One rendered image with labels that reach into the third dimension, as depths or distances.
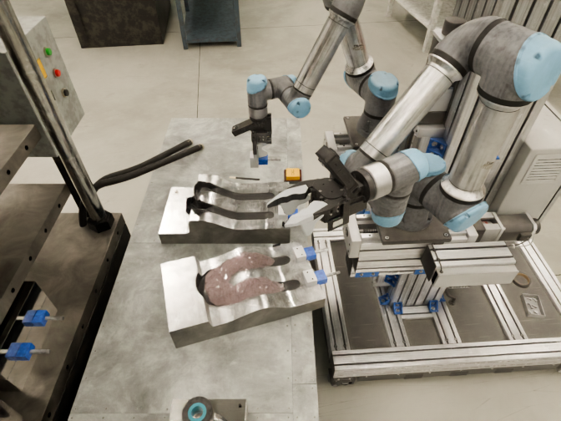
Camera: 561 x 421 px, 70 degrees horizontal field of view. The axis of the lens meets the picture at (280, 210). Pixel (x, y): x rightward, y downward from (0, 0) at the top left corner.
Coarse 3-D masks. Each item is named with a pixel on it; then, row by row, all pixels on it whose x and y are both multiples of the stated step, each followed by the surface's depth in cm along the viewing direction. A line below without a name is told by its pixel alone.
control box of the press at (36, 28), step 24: (24, 24) 136; (0, 48) 122; (48, 48) 141; (0, 72) 125; (48, 72) 143; (0, 96) 131; (24, 96) 131; (72, 96) 159; (0, 120) 137; (24, 120) 137; (72, 120) 159; (48, 144) 144; (72, 192) 178
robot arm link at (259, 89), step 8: (248, 80) 143; (256, 80) 142; (264, 80) 143; (248, 88) 144; (256, 88) 143; (264, 88) 144; (248, 96) 147; (256, 96) 145; (264, 96) 146; (248, 104) 150; (256, 104) 148; (264, 104) 149
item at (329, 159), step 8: (320, 152) 75; (328, 152) 74; (320, 160) 75; (328, 160) 73; (336, 160) 74; (328, 168) 76; (336, 168) 75; (344, 168) 76; (336, 176) 76; (344, 176) 77; (352, 176) 78; (344, 184) 78; (352, 184) 79
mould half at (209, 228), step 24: (192, 192) 166; (240, 192) 163; (264, 192) 162; (168, 216) 156; (192, 216) 147; (216, 216) 149; (168, 240) 153; (192, 240) 153; (216, 240) 153; (240, 240) 153; (264, 240) 153; (288, 240) 153
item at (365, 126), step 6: (366, 114) 159; (360, 120) 164; (366, 120) 160; (372, 120) 158; (378, 120) 157; (360, 126) 163; (366, 126) 161; (372, 126) 159; (360, 132) 164; (366, 132) 161
